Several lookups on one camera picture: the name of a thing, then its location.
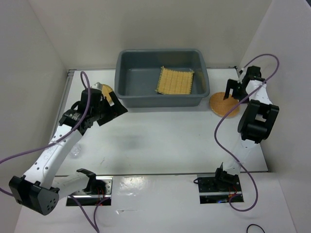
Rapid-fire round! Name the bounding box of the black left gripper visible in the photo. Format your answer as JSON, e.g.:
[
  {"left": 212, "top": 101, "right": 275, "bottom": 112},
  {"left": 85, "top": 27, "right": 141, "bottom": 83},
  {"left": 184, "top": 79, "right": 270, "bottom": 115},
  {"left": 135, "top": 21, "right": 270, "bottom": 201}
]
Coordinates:
[{"left": 92, "top": 91, "right": 128, "bottom": 126}]

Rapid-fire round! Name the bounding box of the round bamboo coaster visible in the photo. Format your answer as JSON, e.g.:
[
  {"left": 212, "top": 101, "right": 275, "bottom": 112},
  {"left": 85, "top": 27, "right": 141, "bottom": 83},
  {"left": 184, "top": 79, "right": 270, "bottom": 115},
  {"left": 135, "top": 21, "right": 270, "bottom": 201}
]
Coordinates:
[{"left": 102, "top": 84, "right": 113, "bottom": 99}]

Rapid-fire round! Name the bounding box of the round orange woven coaster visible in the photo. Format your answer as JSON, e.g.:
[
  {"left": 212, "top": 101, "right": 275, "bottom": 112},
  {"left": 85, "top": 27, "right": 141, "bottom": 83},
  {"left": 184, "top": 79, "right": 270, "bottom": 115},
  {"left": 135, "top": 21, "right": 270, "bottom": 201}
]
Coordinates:
[{"left": 209, "top": 92, "right": 239, "bottom": 117}]

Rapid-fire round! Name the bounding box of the square bamboo mat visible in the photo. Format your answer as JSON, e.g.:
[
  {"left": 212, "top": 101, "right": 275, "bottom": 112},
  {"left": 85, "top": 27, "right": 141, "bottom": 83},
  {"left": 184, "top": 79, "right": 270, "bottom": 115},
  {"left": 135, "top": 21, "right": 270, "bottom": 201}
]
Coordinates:
[{"left": 155, "top": 67, "right": 194, "bottom": 95}]

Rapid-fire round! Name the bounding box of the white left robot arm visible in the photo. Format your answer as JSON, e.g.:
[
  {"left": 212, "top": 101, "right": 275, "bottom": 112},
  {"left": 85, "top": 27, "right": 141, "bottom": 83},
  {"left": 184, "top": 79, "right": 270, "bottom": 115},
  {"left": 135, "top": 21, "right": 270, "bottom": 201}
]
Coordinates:
[{"left": 9, "top": 88, "right": 127, "bottom": 216}]

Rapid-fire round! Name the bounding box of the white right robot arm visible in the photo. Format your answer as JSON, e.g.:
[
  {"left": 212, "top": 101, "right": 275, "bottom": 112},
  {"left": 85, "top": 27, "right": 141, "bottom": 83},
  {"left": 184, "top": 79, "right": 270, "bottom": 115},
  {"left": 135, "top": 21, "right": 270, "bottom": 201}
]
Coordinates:
[{"left": 213, "top": 66, "right": 279, "bottom": 191}]

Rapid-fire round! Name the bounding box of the grey plastic bin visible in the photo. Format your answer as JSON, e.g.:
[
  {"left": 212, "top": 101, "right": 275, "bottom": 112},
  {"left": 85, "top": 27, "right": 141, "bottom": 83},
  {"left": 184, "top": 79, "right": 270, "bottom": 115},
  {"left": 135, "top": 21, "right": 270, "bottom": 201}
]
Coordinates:
[{"left": 114, "top": 49, "right": 210, "bottom": 108}]

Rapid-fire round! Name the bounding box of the clear plastic cup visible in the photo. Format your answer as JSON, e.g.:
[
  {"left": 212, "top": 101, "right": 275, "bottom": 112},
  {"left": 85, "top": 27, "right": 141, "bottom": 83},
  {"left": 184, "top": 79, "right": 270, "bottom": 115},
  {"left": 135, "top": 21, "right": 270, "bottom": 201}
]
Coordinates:
[{"left": 69, "top": 143, "right": 82, "bottom": 159}]

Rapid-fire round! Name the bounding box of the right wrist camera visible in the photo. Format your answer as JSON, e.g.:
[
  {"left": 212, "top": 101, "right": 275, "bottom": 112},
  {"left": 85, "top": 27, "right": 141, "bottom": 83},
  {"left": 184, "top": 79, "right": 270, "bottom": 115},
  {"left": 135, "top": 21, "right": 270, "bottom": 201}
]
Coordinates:
[{"left": 238, "top": 68, "right": 247, "bottom": 83}]

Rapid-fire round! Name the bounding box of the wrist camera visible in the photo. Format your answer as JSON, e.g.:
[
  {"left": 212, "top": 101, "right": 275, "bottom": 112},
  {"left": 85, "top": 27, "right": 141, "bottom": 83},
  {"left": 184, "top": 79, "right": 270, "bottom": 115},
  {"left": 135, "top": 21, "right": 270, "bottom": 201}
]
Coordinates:
[
  {"left": 90, "top": 82, "right": 103, "bottom": 94},
  {"left": 238, "top": 68, "right": 247, "bottom": 83}
]

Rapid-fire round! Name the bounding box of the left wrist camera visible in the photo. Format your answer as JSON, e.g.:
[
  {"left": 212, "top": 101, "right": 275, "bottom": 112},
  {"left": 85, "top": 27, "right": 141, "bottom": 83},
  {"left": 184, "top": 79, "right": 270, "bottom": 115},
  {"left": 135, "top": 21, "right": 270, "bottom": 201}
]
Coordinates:
[{"left": 90, "top": 82, "right": 103, "bottom": 94}]

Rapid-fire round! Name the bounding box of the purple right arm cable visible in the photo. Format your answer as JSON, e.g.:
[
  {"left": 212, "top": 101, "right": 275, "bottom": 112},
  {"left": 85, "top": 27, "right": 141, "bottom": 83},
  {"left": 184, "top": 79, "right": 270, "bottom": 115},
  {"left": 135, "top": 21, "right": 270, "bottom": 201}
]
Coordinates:
[{"left": 215, "top": 53, "right": 280, "bottom": 212}]

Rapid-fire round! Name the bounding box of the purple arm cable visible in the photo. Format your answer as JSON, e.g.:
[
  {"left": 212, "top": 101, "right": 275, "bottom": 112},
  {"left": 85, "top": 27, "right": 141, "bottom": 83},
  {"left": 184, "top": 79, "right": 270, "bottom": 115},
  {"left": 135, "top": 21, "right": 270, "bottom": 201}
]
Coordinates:
[
  {"left": 215, "top": 53, "right": 280, "bottom": 212},
  {"left": 0, "top": 71, "right": 100, "bottom": 233}
]

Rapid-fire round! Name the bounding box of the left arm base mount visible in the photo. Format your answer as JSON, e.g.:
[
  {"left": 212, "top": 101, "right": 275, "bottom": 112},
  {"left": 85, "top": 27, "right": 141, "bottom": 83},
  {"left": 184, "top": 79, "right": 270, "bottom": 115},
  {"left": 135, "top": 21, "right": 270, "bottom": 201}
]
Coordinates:
[{"left": 65, "top": 175, "right": 113, "bottom": 206}]

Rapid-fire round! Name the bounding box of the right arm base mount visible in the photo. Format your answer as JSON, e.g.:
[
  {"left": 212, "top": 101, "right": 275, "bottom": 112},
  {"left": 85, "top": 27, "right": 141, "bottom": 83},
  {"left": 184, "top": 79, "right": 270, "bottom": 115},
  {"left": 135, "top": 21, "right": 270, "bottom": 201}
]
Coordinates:
[{"left": 193, "top": 165, "right": 244, "bottom": 204}]

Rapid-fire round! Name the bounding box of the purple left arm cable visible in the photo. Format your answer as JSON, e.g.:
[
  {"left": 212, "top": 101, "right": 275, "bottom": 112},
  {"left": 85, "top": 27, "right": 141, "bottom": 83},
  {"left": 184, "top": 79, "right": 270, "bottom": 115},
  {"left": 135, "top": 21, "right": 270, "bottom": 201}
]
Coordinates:
[{"left": 0, "top": 71, "right": 100, "bottom": 233}]

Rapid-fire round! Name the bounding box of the black cable loop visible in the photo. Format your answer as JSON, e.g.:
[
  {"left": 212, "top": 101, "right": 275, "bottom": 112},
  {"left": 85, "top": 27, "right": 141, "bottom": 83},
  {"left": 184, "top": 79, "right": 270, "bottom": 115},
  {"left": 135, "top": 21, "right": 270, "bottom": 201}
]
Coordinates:
[{"left": 246, "top": 224, "right": 265, "bottom": 233}]

